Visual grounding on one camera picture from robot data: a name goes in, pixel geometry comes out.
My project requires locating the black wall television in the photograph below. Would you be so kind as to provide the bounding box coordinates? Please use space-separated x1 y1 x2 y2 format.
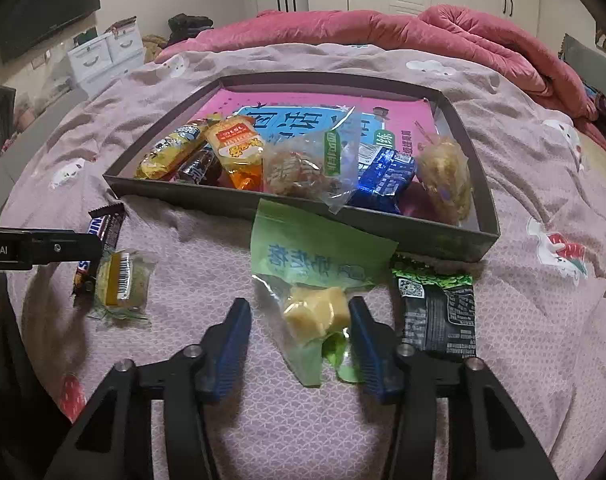
0 0 102 65

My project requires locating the orange snack packet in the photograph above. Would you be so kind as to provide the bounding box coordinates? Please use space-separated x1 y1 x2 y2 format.
204 114 266 192

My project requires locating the dark clothes pile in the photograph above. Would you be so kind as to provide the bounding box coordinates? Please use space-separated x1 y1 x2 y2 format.
167 13 216 49

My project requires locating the purple printed bed sheet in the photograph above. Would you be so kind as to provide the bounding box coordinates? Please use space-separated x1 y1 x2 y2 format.
0 42 606 480

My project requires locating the small clear cake packet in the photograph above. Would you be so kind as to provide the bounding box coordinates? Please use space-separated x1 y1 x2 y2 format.
87 249 156 323

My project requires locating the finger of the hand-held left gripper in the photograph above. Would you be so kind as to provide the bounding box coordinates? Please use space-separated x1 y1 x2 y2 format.
19 229 104 267

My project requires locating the brown knitted cloth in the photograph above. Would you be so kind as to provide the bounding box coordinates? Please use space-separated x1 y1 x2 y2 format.
141 34 168 62

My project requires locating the green packet with yellow cake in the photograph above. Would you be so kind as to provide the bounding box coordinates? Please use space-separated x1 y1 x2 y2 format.
249 199 400 388

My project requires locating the pink quilt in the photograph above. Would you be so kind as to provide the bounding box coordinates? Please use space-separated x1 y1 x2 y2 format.
155 4 600 122

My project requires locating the white drawer unit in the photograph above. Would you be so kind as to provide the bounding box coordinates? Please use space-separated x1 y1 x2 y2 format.
67 31 146 95

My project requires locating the clear cookie packet green label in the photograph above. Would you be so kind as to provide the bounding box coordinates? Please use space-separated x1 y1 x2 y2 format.
263 106 371 216

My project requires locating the black and green snack packet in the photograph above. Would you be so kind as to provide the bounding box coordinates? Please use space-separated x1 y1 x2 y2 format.
390 255 478 362

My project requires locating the dark brown snack bar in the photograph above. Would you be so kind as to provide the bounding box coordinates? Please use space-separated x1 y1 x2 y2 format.
174 146 224 186

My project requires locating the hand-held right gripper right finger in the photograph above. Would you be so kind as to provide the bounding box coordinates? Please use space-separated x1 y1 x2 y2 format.
348 296 558 480

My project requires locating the blue snack packet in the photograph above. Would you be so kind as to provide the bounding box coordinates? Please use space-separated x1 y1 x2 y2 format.
345 141 416 215

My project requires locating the dark patterned cloth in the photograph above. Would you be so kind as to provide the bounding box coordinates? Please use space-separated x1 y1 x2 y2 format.
582 84 606 166

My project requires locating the clear pastry bag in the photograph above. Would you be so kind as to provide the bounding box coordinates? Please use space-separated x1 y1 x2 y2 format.
414 132 474 226

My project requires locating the grey pillow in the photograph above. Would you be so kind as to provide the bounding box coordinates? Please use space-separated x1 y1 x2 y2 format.
558 33 606 107

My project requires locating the pink book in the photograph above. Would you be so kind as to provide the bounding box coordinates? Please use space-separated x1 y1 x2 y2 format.
175 87 440 213

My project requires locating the brown chocolate bar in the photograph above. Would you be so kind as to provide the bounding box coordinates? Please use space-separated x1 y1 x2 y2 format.
72 202 128 297

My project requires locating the grey cardboard box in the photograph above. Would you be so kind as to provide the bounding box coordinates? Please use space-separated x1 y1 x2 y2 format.
103 71 501 263

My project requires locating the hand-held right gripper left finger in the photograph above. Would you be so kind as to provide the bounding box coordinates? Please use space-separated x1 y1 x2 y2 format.
45 297 254 480

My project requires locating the yellow snack packet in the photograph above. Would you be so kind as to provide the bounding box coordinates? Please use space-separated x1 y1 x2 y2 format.
134 117 218 181

